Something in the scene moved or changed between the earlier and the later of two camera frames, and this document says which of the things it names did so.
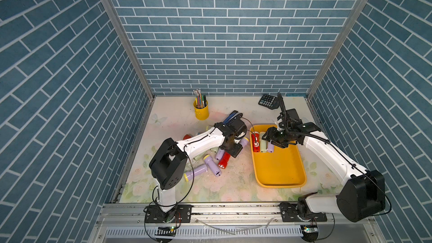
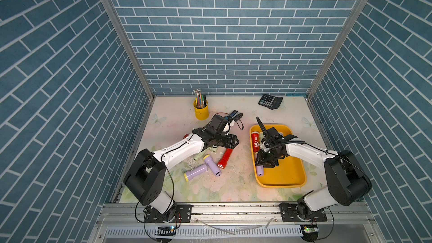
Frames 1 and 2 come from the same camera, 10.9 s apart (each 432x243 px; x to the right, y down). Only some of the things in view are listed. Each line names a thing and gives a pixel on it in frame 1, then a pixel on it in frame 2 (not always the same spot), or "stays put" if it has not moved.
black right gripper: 270,135 -> 260,160
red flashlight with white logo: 255,138 stays put
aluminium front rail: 260,223 stays put
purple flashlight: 220,154 -> 260,169
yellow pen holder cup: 201,114 stays put
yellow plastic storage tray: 283,168 stays put
